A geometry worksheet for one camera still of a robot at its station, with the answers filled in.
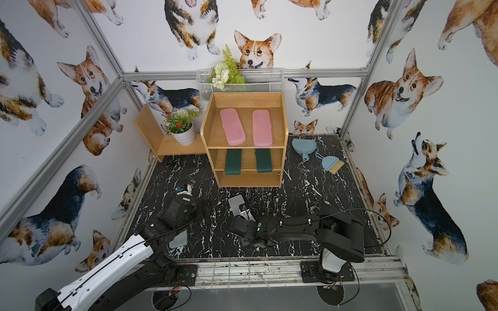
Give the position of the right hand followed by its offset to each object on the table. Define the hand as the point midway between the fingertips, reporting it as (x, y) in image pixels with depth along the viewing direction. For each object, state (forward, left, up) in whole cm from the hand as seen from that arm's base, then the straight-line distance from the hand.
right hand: (247, 225), depth 83 cm
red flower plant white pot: (+44, +34, +19) cm, 59 cm away
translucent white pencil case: (+11, +7, -2) cm, 13 cm away
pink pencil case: (+30, +5, +29) cm, 42 cm away
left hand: (+7, +18, +10) cm, 22 cm away
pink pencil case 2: (+29, -7, +29) cm, 41 cm away
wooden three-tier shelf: (+25, -1, +30) cm, 39 cm away
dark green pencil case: (+23, +6, +15) cm, 28 cm away
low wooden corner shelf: (+45, +50, +4) cm, 67 cm away
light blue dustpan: (+51, -32, -7) cm, 61 cm away
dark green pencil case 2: (+24, -7, +14) cm, 29 cm away
